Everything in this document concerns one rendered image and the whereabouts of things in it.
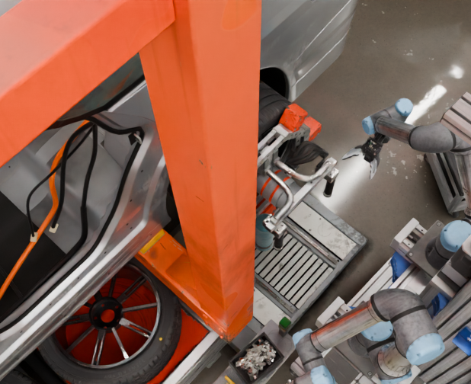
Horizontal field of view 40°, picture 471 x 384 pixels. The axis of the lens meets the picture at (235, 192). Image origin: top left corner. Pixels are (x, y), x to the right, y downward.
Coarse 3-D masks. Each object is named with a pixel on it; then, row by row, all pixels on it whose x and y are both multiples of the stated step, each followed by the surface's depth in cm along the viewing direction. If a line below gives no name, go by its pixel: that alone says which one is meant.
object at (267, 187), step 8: (272, 168) 277; (280, 176) 276; (288, 176) 278; (264, 184) 275; (272, 184) 274; (288, 184) 273; (296, 184) 277; (264, 192) 276; (272, 192) 274; (280, 192) 273; (296, 192) 272; (272, 200) 276; (280, 200) 274; (280, 208) 276
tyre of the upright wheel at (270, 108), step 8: (264, 88) 274; (272, 88) 284; (264, 96) 268; (272, 96) 270; (280, 96) 277; (264, 104) 263; (272, 104) 265; (280, 104) 268; (288, 104) 271; (264, 112) 260; (272, 112) 261; (280, 112) 265; (264, 120) 258; (272, 120) 262; (264, 128) 261; (288, 144) 300; (288, 152) 307; (280, 160) 306; (168, 184) 275; (168, 192) 281; (256, 192) 308
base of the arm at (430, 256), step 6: (432, 240) 267; (426, 246) 270; (432, 246) 264; (426, 252) 268; (432, 252) 264; (438, 252) 259; (426, 258) 269; (432, 258) 264; (438, 258) 262; (444, 258) 259; (432, 264) 266; (438, 264) 264; (444, 264) 262
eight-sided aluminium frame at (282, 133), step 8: (280, 128) 262; (304, 128) 276; (272, 136) 262; (280, 136) 260; (288, 136) 263; (296, 136) 272; (304, 136) 281; (264, 144) 260; (272, 144) 259; (280, 144) 262; (296, 144) 295; (264, 152) 257; (272, 152) 261; (264, 160) 259; (256, 200) 303; (264, 200) 303; (264, 208) 305; (256, 216) 301
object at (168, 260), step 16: (160, 240) 289; (176, 240) 289; (144, 256) 286; (160, 256) 286; (176, 256) 286; (160, 272) 283; (176, 272) 277; (176, 288) 280; (192, 288) 264; (192, 304) 279
